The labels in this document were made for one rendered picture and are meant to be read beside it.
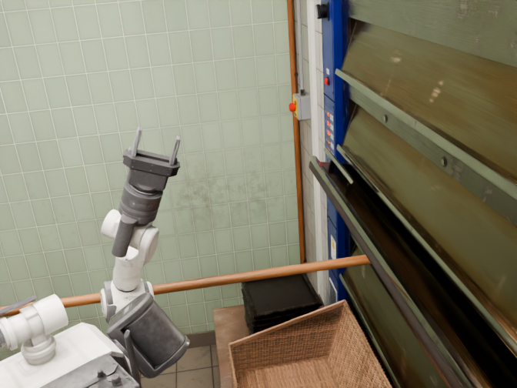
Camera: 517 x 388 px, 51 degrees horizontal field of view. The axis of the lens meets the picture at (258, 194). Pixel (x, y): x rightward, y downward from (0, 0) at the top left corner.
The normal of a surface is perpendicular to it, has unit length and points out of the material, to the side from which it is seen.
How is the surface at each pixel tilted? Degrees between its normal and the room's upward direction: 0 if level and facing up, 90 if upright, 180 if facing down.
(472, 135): 70
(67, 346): 0
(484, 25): 90
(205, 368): 0
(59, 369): 0
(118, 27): 90
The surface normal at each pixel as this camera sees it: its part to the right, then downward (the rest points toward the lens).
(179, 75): 0.14, 0.38
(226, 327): -0.07, -0.91
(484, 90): -0.95, -0.20
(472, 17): -0.99, 0.12
